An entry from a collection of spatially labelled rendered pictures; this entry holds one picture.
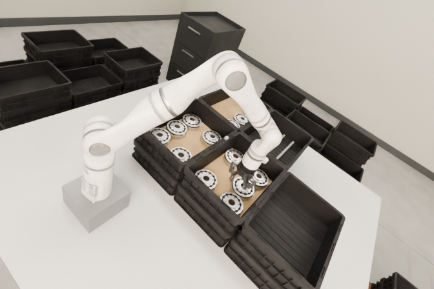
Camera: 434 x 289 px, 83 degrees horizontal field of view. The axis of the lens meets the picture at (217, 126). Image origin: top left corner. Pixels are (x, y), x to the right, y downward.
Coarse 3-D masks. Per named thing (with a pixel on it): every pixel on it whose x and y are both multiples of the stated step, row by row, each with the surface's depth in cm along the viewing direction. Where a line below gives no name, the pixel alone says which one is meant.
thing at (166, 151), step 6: (210, 108) 129; (216, 114) 127; (222, 120) 125; (150, 132) 102; (234, 132) 120; (150, 138) 101; (156, 138) 100; (222, 138) 114; (156, 144) 100; (162, 144) 99; (216, 144) 109; (162, 150) 99; (168, 150) 97; (204, 150) 104; (168, 156) 97; (174, 156) 96; (198, 156) 100; (174, 162) 96; (180, 162) 95; (186, 162) 96; (180, 168) 96
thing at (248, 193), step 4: (236, 180) 107; (240, 180) 108; (232, 184) 104; (236, 184) 105; (236, 188) 104; (252, 188) 107; (236, 192) 102; (240, 192) 103; (244, 192) 103; (248, 192) 104; (252, 192) 105; (244, 196) 102; (248, 196) 102
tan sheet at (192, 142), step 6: (180, 120) 129; (204, 126) 132; (192, 132) 125; (198, 132) 127; (186, 138) 121; (192, 138) 122; (198, 138) 124; (174, 144) 115; (180, 144) 116; (186, 144) 117; (192, 144) 119; (198, 144) 120; (192, 150) 116; (198, 150) 117; (192, 156) 113
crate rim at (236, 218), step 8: (232, 136) 118; (208, 152) 104; (272, 160) 114; (184, 168) 95; (192, 176) 92; (280, 176) 108; (200, 184) 91; (272, 184) 102; (208, 192) 89; (264, 192) 98; (216, 200) 88; (224, 208) 87; (232, 216) 86; (248, 216) 87
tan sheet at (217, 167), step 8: (216, 160) 116; (208, 168) 111; (216, 168) 112; (224, 168) 114; (216, 176) 109; (224, 176) 110; (240, 176) 114; (224, 184) 107; (216, 192) 102; (224, 192) 104; (256, 192) 110; (248, 200) 105; (240, 216) 98
